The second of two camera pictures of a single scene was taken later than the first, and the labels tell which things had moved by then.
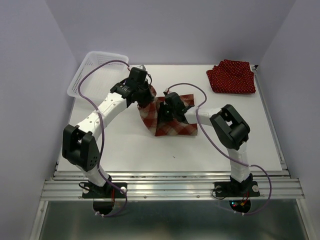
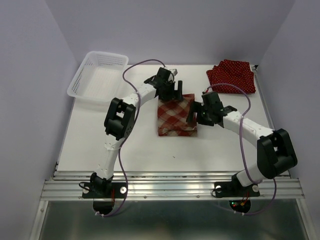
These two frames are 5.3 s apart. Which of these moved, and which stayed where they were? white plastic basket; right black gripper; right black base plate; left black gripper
Moved: left black gripper; right black gripper
Stayed: right black base plate; white plastic basket
